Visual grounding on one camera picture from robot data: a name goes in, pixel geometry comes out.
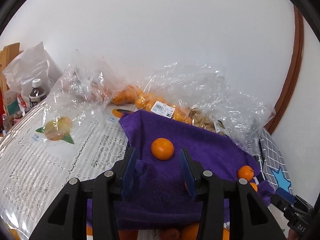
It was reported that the large orange with stem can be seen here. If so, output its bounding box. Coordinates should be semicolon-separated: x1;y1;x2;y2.
236;165;254;181

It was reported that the small orange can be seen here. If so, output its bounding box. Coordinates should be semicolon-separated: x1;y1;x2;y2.
151;138;175;161

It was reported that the grey checked cushion blue star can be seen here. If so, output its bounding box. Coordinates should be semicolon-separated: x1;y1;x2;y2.
259;128;293;194

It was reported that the purple towel covered tray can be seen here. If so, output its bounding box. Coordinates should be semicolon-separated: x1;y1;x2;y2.
86;109;276;230

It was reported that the small clear plastic bag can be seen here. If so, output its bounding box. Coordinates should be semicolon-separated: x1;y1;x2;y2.
39;50;126;143

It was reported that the dark drink bottle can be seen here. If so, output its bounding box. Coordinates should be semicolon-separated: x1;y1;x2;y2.
29;78;46;108

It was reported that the large clear plastic bag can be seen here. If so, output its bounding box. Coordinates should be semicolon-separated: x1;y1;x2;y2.
140;62;275;155

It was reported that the price label sticker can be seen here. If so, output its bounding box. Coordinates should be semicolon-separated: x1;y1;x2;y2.
151;101;175;119

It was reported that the bag of small oranges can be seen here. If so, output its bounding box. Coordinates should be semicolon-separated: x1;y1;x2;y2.
112;85;191;125

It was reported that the white plastic bag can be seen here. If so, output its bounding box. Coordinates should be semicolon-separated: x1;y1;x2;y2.
4;42;55;114

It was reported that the wooden chair back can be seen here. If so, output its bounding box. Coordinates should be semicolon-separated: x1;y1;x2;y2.
0;42;20;93

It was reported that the brown wooden door frame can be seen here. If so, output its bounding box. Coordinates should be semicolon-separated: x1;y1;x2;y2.
265;6;304;135

